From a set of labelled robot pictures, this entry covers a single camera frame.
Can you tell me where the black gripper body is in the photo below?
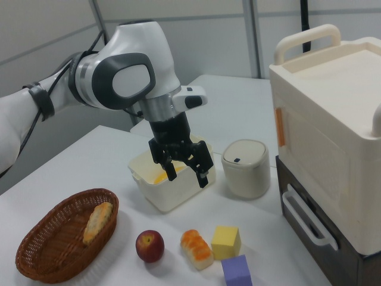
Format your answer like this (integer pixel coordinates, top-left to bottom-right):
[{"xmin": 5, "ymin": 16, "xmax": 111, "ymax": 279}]
[{"xmin": 149, "ymin": 112, "xmax": 199, "ymax": 154}]

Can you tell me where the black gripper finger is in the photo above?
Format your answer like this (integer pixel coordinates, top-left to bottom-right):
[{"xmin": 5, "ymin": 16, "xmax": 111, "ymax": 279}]
[
  {"xmin": 148, "ymin": 139, "xmax": 177, "ymax": 182},
  {"xmin": 183, "ymin": 140, "xmax": 215, "ymax": 189}
]

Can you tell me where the red apple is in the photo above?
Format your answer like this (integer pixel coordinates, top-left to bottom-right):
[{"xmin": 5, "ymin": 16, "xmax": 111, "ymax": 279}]
[{"xmin": 135, "ymin": 229, "xmax": 165, "ymax": 263}]

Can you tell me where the white open plastic container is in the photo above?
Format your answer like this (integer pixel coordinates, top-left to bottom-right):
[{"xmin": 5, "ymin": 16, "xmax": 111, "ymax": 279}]
[{"xmin": 127, "ymin": 133, "xmax": 217, "ymax": 214}]

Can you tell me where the yellow banana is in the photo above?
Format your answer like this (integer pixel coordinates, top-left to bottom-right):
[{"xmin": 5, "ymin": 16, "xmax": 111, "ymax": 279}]
[{"xmin": 153, "ymin": 166, "xmax": 187, "ymax": 185}]

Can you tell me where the small cream lidded bin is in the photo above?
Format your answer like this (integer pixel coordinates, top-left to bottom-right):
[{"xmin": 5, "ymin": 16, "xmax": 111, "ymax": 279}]
[{"xmin": 220, "ymin": 139, "xmax": 271, "ymax": 200}]

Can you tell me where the yellow foam cube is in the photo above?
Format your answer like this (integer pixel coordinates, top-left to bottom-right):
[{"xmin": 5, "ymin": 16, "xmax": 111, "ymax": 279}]
[{"xmin": 210, "ymin": 225, "xmax": 242, "ymax": 260}]

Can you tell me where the orange glazed bread roll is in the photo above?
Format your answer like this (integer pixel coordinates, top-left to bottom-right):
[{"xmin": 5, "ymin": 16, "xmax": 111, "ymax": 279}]
[{"xmin": 180, "ymin": 228, "xmax": 214, "ymax": 271}]

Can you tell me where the orange latch strip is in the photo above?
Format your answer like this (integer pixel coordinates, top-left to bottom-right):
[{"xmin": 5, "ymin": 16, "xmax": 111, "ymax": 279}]
[{"xmin": 275, "ymin": 107, "xmax": 286, "ymax": 147}]

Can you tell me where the long golden bread loaf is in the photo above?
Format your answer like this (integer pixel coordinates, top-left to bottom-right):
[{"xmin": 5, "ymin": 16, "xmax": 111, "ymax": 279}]
[{"xmin": 82, "ymin": 201, "xmax": 114, "ymax": 245}]

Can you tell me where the purple foam cube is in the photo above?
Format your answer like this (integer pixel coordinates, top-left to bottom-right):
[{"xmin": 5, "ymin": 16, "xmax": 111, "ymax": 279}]
[{"xmin": 220, "ymin": 254, "xmax": 254, "ymax": 286}]

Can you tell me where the brown wicker basket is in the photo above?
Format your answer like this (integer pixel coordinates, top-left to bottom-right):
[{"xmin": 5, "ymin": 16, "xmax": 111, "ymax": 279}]
[{"xmin": 15, "ymin": 187, "xmax": 120, "ymax": 284}]

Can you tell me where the white drawer handle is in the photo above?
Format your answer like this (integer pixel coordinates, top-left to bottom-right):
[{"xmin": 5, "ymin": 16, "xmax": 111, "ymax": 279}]
[{"xmin": 281, "ymin": 191, "xmax": 339, "ymax": 250}]

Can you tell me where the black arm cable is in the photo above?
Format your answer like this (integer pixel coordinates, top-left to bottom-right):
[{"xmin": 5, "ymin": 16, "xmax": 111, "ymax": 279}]
[{"xmin": 17, "ymin": 28, "xmax": 110, "ymax": 156}]

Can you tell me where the cream storage box with handles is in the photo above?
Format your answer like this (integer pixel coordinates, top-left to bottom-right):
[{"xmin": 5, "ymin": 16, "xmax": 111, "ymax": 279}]
[{"xmin": 268, "ymin": 23, "xmax": 381, "ymax": 257}]

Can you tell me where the black cable strap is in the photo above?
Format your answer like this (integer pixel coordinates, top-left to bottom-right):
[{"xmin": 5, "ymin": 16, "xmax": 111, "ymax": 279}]
[{"xmin": 22, "ymin": 82, "xmax": 55, "ymax": 122}]

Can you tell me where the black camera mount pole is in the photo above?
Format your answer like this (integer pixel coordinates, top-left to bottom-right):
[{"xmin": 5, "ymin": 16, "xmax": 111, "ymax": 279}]
[{"xmin": 300, "ymin": 0, "xmax": 313, "ymax": 53}]

